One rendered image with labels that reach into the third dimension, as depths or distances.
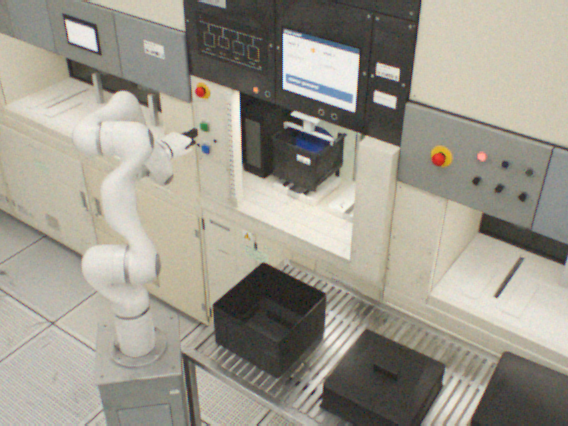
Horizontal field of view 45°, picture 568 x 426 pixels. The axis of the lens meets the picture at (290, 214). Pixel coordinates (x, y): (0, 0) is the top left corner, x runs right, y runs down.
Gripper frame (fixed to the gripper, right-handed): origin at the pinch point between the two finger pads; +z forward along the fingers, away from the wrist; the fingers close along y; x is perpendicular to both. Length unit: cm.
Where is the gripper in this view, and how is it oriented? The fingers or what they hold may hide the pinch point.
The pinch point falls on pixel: (192, 133)
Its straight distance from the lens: 262.4
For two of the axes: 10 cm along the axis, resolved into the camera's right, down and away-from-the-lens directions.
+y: 8.2, 3.5, -4.6
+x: 0.1, -8.0, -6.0
